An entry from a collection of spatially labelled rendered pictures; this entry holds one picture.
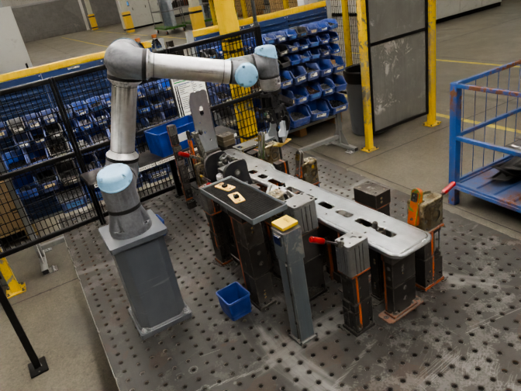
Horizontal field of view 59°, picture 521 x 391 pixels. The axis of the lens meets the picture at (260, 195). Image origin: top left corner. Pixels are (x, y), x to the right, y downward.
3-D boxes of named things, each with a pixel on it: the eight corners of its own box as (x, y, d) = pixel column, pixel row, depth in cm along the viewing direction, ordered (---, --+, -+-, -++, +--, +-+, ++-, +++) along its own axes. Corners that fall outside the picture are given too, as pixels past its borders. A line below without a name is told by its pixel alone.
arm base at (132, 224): (115, 244, 158) (107, 219, 153) (106, 228, 170) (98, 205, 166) (157, 228, 163) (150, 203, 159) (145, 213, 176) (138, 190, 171)
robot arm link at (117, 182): (104, 216, 156) (91, 179, 151) (108, 199, 169) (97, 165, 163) (139, 207, 158) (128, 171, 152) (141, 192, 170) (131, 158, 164)
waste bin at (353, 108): (401, 127, 525) (399, 63, 493) (367, 140, 505) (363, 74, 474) (371, 119, 566) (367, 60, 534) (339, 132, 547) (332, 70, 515)
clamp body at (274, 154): (291, 200, 254) (283, 141, 239) (274, 209, 249) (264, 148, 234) (282, 195, 261) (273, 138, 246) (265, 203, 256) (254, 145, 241)
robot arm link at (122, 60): (99, 43, 135) (261, 59, 146) (104, 39, 145) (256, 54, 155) (100, 82, 140) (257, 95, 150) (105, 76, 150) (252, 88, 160)
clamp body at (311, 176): (329, 223, 225) (322, 157, 210) (311, 233, 220) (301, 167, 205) (318, 217, 232) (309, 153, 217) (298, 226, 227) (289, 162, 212)
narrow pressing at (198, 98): (219, 147, 261) (205, 88, 246) (201, 153, 256) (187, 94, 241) (218, 147, 261) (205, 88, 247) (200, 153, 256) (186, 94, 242)
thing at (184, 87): (212, 108, 283) (201, 57, 270) (179, 119, 273) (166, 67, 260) (210, 108, 285) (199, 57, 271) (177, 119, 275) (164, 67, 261)
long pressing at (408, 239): (442, 233, 151) (442, 230, 150) (395, 264, 141) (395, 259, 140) (232, 148, 259) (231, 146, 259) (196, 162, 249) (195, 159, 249)
